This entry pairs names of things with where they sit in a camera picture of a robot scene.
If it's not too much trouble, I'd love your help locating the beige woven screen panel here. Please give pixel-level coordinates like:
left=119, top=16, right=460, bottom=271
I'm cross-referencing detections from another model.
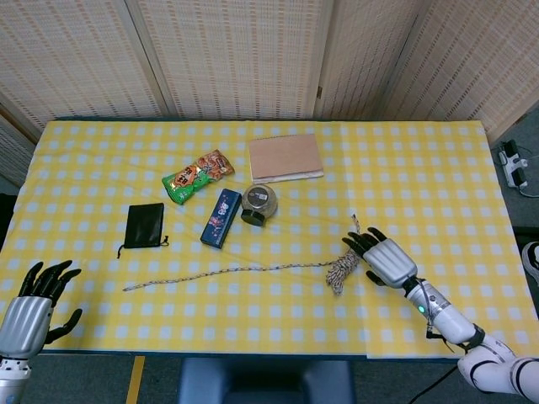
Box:
left=125, top=0, right=334, bottom=121
left=385, top=0, right=539, bottom=142
left=0, top=0, right=165, bottom=131
left=313, top=0, right=422, bottom=121
left=0, top=104, right=37, bottom=186

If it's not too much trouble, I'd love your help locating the yellow white checked tablecloth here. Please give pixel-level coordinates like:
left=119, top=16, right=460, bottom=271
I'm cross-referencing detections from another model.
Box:
left=0, top=120, right=539, bottom=361

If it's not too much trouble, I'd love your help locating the white power strip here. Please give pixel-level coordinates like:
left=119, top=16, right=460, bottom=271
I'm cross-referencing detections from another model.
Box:
left=499, top=141, right=531, bottom=189

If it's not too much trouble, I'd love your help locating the green orange snack bag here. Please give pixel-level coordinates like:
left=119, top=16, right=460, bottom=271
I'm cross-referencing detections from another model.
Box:
left=162, top=149, right=235, bottom=206

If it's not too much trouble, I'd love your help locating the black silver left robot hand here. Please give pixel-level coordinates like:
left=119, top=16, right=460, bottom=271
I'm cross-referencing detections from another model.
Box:
left=0, top=259, right=84, bottom=359

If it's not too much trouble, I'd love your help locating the black floor cable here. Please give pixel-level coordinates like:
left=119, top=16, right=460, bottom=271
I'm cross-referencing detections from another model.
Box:
left=422, top=364, right=460, bottom=399

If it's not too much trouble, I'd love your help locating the glass jar with black lid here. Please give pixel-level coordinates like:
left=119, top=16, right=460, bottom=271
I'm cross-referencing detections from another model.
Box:
left=240, top=183, right=280, bottom=228

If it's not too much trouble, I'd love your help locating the dark blue printed box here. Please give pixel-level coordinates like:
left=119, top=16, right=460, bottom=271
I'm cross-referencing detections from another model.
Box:
left=200, top=188, right=242, bottom=248

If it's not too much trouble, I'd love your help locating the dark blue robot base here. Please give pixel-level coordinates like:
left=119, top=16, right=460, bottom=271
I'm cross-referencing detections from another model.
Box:
left=179, top=357, right=355, bottom=404

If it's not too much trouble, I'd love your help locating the light speckled braided rope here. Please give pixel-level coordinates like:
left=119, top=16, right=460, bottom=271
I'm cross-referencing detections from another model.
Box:
left=122, top=213, right=363, bottom=296

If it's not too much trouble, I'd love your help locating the black drawstring pouch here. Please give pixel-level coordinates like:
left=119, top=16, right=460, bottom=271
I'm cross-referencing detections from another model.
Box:
left=116, top=203, right=170, bottom=259

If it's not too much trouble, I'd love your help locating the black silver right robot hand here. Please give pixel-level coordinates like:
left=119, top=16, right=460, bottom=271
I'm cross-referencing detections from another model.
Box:
left=341, top=226, right=419, bottom=291

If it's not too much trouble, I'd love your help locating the black white shoe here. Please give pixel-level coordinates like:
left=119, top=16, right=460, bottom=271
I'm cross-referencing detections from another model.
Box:
left=521, top=242, right=539, bottom=287

